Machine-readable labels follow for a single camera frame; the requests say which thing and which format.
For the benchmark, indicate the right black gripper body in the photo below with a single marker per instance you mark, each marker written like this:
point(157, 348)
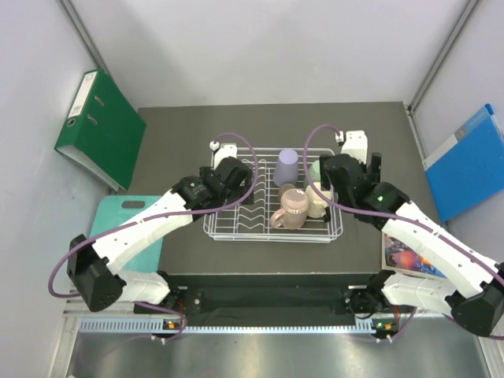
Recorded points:
point(372, 168)

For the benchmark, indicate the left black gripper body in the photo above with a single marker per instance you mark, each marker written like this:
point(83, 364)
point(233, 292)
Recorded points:
point(241, 192)

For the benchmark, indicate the sage green cup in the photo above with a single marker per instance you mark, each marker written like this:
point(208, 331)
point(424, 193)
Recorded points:
point(314, 173)

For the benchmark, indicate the cream mug black handle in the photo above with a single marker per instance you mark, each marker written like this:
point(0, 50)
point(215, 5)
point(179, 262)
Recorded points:
point(317, 205)

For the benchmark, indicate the lilac plastic cup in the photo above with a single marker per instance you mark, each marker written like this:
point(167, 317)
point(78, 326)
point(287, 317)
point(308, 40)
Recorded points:
point(286, 170)

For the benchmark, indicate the small taupe ceramic mug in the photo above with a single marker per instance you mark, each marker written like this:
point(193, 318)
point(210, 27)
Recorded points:
point(285, 187)

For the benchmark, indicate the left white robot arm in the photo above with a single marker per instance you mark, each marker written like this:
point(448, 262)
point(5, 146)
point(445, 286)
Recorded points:
point(97, 269)

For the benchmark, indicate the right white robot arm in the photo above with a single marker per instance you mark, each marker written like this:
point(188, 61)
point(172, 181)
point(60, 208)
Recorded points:
point(471, 289)

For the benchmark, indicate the colourful book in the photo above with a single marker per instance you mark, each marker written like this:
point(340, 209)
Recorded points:
point(399, 257)

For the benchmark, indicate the blue folder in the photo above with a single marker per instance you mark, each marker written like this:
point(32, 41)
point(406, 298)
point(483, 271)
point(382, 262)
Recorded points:
point(467, 168)

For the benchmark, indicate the teal cutting board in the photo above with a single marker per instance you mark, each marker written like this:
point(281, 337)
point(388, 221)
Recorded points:
point(115, 210)

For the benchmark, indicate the green lever arch binder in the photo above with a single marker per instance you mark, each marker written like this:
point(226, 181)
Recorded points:
point(102, 131)

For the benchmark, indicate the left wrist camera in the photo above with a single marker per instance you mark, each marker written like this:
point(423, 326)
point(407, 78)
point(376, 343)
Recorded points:
point(221, 151)

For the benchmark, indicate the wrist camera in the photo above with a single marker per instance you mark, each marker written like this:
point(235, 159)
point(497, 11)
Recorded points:
point(353, 143)
point(221, 151)

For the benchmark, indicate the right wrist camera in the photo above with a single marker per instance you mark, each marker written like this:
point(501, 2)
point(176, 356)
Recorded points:
point(353, 143)

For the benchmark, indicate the white wire dish rack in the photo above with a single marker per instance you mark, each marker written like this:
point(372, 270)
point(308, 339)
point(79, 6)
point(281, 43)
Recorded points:
point(252, 222)

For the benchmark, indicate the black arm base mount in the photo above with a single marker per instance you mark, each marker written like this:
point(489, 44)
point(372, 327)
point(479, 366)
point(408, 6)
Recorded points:
point(338, 293)

